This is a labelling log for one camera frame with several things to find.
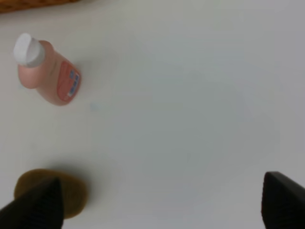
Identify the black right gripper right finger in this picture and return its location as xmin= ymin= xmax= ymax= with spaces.
xmin=261 ymin=172 xmax=305 ymax=229

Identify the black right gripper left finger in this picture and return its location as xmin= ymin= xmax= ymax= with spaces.
xmin=0 ymin=178 xmax=64 ymax=229

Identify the brown kiwi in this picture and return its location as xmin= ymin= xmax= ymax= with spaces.
xmin=14 ymin=169 xmax=88 ymax=219

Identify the pink bottle white cap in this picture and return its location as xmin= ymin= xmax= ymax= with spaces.
xmin=13 ymin=33 xmax=81 ymax=106

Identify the light orange wicker basket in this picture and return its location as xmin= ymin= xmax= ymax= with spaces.
xmin=0 ymin=0 xmax=78 ymax=14

